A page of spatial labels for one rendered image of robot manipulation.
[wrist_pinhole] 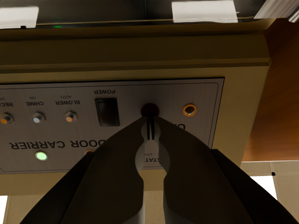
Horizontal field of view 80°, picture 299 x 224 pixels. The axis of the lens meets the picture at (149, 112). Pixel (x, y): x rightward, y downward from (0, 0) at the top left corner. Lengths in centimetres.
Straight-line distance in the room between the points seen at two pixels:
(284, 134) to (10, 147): 25
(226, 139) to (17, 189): 20
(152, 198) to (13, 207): 94
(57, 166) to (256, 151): 23
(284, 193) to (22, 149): 158
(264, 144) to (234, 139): 9
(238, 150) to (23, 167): 19
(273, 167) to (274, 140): 136
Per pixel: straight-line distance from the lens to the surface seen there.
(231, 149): 18
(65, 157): 18
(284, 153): 23
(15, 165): 20
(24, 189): 23
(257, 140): 27
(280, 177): 163
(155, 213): 138
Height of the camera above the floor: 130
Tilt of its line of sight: 74 degrees up
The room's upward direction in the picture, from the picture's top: 180 degrees clockwise
